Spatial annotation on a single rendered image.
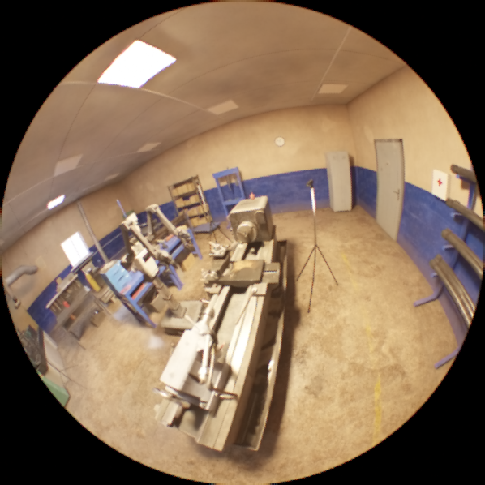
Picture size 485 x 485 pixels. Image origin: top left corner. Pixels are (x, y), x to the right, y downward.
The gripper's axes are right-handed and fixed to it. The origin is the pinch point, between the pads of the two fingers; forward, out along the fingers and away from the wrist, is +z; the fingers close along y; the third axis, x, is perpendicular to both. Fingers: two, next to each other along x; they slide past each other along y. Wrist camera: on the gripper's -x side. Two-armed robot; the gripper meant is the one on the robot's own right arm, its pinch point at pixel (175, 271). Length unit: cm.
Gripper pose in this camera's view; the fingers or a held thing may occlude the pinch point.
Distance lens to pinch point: 153.9
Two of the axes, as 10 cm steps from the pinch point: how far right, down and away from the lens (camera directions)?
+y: 0.8, -4.9, 8.7
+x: -7.1, 5.8, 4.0
